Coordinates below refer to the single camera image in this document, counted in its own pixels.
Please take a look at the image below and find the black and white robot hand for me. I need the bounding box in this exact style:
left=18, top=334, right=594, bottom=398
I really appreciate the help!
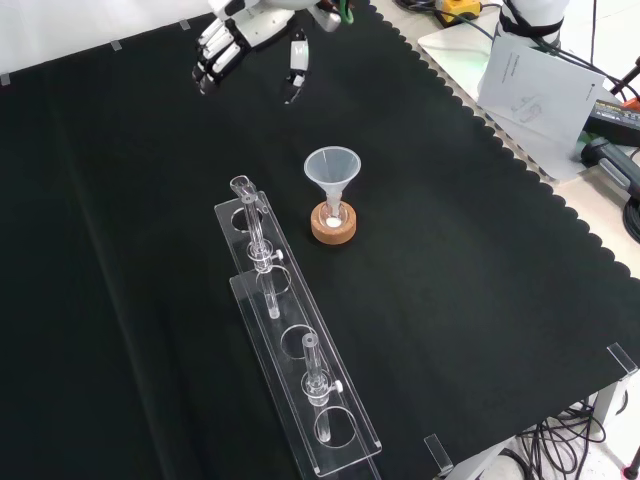
left=192, top=0, right=312, bottom=106

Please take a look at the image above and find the clear plastic funnel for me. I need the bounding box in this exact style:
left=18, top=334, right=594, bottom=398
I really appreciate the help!
left=303, top=146, right=362, bottom=214

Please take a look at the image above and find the clear round-bottom flask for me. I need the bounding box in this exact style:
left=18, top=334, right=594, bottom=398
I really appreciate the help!
left=315, top=195, right=354, bottom=235

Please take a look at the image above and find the clear funnel stand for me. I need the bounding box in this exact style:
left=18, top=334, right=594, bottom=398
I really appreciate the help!
left=213, top=174, right=384, bottom=480

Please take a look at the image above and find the pale board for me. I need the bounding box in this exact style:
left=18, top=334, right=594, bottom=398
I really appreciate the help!
left=416, top=23, right=592, bottom=182

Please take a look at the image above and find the yellow stop button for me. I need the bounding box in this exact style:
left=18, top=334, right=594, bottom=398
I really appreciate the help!
left=433, top=0, right=482, bottom=27

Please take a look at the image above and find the black bench cloth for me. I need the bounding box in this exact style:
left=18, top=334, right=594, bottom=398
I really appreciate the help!
left=0, top=0, right=640, bottom=480

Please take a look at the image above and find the white paper sheet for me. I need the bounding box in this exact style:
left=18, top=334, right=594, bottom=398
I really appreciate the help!
left=476, top=36, right=607, bottom=162

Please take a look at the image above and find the black power adapter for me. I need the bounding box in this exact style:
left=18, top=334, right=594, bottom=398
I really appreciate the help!
left=585, top=96, right=640, bottom=148

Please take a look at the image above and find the clear cloth clip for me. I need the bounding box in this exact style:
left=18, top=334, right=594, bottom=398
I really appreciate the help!
left=422, top=433, right=455, bottom=477
left=606, top=342, right=640, bottom=377

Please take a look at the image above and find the white table leg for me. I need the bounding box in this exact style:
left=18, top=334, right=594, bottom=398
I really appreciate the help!
left=588, top=370, right=633, bottom=445

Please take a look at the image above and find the cork ring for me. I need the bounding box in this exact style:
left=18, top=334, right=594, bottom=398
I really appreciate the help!
left=309, top=203, right=360, bottom=247

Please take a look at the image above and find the grey and black clamp handle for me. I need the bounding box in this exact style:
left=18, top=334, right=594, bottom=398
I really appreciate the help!
left=579, top=135, right=640, bottom=202

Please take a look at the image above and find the black cable bundle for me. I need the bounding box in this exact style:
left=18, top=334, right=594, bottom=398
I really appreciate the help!
left=499, top=392, right=640, bottom=480

